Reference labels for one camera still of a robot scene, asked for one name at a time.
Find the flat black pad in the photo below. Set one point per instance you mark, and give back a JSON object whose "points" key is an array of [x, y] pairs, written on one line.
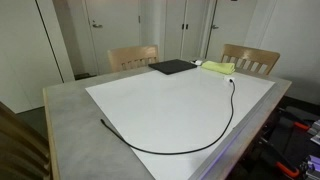
{"points": [[171, 66]]}

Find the light wooden slat-back chair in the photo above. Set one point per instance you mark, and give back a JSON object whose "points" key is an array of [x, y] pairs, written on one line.
{"points": [[133, 55], [20, 146], [250, 53]]}

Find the yellow-green folded cloth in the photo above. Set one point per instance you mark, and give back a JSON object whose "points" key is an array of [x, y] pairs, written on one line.
{"points": [[218, 66]]}

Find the aluminium extrusion bar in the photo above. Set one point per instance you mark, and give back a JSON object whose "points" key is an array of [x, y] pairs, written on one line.
{"points": [[315, 130], [311, 166]]}

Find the large white board sheet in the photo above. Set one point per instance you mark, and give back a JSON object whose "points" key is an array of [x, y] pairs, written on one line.
{"points": [[166, 110]]}

